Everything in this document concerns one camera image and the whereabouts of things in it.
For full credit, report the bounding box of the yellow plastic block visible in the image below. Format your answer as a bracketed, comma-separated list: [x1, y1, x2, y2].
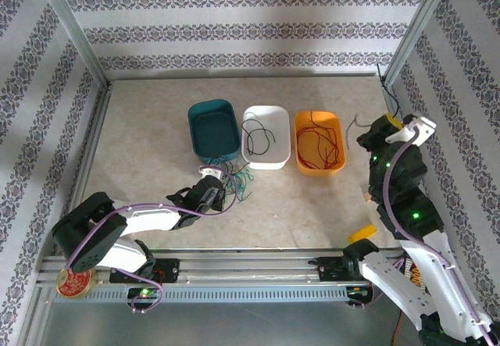
[347, 223, 378, 243]

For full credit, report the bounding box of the green cable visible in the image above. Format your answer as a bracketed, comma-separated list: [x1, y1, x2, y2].
[229, 165, 255, 191]
[234, 173, 255, 205]

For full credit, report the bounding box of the controller board with green light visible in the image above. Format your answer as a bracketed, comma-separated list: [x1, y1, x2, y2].
[127, 287, 163, 309]
[346, 287, 375, 309]

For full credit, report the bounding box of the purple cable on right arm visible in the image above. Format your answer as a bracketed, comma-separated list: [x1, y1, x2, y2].
[381, 127, 496, 346]

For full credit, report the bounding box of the aluminium frame post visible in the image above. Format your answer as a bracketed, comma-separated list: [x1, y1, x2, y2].
[33, 0, 113, 86]
[380, 0, 459, 88]

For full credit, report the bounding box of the orange plastic bin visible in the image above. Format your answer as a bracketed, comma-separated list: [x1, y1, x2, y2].
[293, 110, 348, 177]

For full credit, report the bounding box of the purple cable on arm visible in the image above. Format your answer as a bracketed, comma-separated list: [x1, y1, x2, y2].
[62, 165, 239, 315]
[381, 127, 496, 346]

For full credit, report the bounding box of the grey cable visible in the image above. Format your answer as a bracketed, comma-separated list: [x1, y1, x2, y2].
[345, 114, 373, 151]

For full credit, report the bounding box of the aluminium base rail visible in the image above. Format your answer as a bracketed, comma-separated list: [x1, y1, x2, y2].
[37, 246, 405, 289]

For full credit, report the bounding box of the slotted grey cable duct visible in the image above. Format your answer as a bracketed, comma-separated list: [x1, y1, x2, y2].
[50, 285, 352, 305]

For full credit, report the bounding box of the white plastic bin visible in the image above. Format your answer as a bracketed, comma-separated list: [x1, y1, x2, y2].
[241, 105, 291, 171]

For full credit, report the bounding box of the teal plastic bin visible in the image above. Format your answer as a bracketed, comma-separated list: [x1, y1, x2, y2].
[187, 98, 242, 160]

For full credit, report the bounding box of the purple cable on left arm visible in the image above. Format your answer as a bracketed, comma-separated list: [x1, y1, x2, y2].
[62, 165, 239, 315]

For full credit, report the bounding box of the orange striped component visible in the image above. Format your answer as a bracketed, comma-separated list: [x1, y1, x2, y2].
[405, 260, 424, 289]

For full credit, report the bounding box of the black cable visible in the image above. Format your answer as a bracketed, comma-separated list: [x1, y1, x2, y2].
[241, 112, 277, 157]
[376, 63, 401, 117]

